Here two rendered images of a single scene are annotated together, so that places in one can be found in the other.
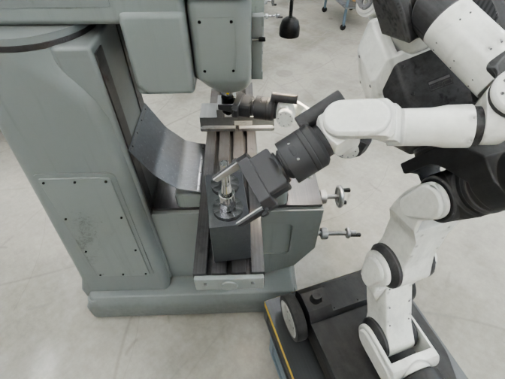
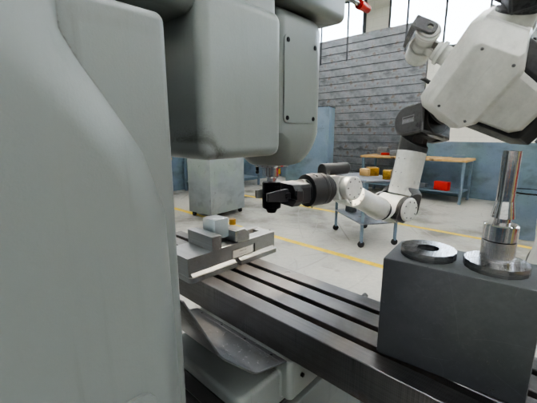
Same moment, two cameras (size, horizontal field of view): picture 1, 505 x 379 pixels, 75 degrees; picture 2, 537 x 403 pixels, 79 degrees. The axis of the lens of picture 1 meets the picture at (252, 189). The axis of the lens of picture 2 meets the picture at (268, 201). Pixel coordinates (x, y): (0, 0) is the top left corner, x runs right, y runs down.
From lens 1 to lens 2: 103 cm
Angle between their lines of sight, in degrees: 52
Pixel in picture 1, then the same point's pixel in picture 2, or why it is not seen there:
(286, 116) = (356, 181)
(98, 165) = (114, 383)
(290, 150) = not seen: outside the picture
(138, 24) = (228, 12)
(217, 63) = (300, 106)
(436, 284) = not seen: hidden behind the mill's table
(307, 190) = not seen: hidden behind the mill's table
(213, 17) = (300, 37)
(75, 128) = (76, 253)
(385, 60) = (527, 32)
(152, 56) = (238, 77)
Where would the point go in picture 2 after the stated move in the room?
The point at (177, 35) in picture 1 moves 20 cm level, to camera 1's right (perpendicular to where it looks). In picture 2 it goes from (273, 47) to (335, 63)
